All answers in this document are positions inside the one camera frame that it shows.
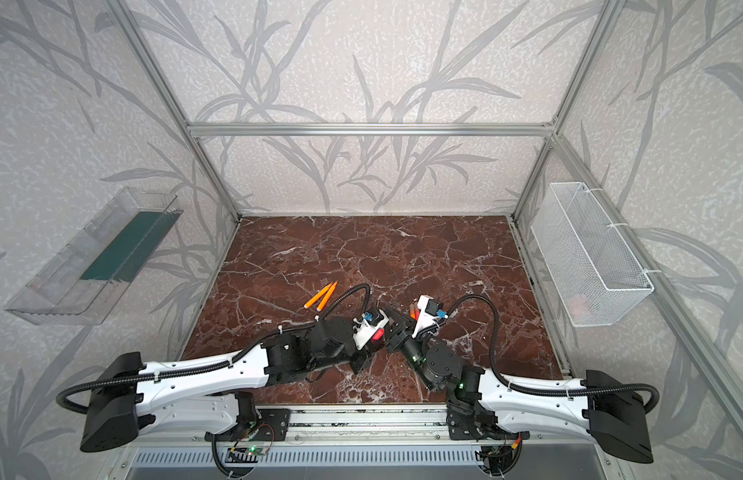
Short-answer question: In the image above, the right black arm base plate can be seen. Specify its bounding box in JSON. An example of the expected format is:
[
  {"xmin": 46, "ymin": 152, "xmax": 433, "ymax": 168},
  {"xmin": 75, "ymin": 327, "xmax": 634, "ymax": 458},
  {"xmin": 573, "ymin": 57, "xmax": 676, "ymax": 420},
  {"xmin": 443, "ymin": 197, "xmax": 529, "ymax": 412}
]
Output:
[{"xmin": 447, "ymin": 405, "xmax": 511, "ymax": 441}]

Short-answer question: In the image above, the black corrugated cable right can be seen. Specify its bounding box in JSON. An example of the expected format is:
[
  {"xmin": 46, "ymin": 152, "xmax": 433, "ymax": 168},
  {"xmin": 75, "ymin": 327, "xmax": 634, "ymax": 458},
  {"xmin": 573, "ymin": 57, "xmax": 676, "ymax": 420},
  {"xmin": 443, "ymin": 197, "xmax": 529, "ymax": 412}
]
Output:
[{"xmin": 445, "ymin": 293, "xmax": 661, "ymax": 415}]

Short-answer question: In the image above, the black corrugated cable left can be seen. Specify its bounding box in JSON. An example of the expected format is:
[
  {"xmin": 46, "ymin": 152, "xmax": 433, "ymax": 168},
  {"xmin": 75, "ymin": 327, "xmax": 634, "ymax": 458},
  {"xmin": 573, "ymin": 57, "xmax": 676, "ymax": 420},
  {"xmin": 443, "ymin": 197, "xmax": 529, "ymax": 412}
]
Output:
[{"xmin": 56, "ymin": 283, "xmax": 373, "ymax": 415}]

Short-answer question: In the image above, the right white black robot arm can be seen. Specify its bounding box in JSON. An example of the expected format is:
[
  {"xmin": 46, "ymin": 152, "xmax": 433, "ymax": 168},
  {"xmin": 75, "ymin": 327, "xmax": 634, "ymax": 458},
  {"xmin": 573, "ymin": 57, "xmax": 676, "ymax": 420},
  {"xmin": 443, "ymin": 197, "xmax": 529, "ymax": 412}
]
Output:
[{"xmin": 385, "ymin": 308, "xmax": 653, "ymax": 464}]

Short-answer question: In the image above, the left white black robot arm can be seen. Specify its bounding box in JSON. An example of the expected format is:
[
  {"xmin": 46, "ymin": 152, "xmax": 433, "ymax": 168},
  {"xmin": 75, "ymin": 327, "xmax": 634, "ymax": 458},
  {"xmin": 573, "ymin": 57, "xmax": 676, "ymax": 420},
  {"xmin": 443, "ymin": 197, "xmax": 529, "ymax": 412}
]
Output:
[{"xmin": 77, "ymin": 312, "xmax": 389, "ymax": 453}]

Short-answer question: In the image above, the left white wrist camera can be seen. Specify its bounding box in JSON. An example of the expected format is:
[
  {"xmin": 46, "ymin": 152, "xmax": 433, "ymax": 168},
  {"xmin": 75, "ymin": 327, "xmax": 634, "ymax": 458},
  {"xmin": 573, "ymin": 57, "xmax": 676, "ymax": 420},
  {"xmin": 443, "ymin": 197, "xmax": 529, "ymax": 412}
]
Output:
[{"xmin": 354, "ymin": 308, "xmax": 389, "ymax": 351}]

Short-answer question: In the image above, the aluminium frame rail front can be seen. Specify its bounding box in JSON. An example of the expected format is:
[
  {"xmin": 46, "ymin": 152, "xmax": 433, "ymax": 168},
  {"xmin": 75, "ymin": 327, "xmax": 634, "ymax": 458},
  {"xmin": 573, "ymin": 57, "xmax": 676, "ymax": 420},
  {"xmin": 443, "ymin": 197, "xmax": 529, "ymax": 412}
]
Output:
[{"xmin": 110, "ymin": 403, "xmax": 619, "ymax": 449}]

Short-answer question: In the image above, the white wire mesh basket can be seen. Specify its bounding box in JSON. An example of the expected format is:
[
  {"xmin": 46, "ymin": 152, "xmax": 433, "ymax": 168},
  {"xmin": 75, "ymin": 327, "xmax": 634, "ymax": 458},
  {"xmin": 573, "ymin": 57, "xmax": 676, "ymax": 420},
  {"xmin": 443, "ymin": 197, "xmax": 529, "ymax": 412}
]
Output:
[{"xmin": 531, "ymin": 182, "xmax": 655, "ymax": 328}]

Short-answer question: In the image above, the clear plastic wall bin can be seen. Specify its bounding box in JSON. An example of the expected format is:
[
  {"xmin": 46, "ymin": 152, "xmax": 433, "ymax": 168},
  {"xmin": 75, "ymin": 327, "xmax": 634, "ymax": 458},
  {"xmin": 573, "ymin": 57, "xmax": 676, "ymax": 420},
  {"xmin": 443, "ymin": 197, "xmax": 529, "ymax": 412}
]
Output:
[{"xmin": 5, "ymin": 187, "xmax": 184, "ymax": 326}]

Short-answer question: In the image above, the black corrugated cable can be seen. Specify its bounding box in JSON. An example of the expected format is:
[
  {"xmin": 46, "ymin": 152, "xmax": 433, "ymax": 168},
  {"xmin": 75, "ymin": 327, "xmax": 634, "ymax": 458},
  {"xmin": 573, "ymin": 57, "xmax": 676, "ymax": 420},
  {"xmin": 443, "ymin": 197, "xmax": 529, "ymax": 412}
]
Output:
[
  {"xmin": 445, "ymin": 293, "xmax": 661, "ymax": 415},
  {"xmin": 56, "ymin": 283, "xmax": 373, "ymax": 415}
]

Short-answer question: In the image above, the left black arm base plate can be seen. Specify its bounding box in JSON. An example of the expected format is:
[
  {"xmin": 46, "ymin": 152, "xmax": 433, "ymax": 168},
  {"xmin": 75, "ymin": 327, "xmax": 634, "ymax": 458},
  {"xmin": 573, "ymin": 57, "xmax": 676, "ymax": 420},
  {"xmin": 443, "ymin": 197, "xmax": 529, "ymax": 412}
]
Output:
[{"xmin": 205, "ymin": 408, "xmax": 292, "ymax": 442}]

